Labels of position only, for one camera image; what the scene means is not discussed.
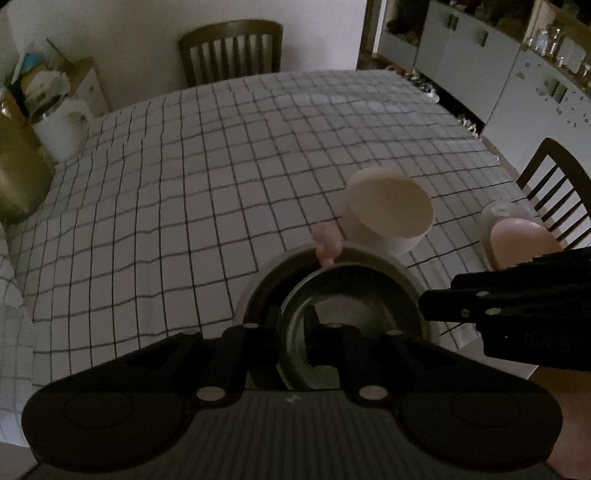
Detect pink steel-lined bowl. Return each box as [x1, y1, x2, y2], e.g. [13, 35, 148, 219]
[277, 222, 413, 390]

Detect far wooden chair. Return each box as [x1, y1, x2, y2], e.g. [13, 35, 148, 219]
[178, 19, 283, 87]

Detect white checkered tablecloth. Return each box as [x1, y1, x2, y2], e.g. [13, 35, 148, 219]
[1, 70, 527, 447]

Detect wooden chair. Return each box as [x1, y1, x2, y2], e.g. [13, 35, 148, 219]
[178, 19, 283, 87]
[517, 138, 591, 250]

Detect gold thermos jug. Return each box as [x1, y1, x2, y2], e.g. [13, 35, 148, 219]
[0, 90, 53, 224]

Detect large white plate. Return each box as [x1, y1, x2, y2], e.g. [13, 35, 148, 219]
[479, 201, 549, 271]

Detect small wooden side cabinet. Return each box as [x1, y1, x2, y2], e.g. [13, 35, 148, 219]
[3, 54, 109, 118]

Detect pink bear-shaped plate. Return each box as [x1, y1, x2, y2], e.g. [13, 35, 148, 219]
[488, 218, 562, 270]

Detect large stainless steel bowl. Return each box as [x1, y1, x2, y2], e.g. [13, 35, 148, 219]
[230, 243, 445, 393]

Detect white electric kettle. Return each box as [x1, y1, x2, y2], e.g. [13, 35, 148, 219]
[32, 96, 93, 162]

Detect white cabinet wall unit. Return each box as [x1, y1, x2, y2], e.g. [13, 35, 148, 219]
[376, 1, 590, 170]

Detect cream white bowl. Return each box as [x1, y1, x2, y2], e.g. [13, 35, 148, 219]
[341, 167, 435, 256]

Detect right wooden chair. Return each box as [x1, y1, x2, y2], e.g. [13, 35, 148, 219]
[517, 138, 591, 250]

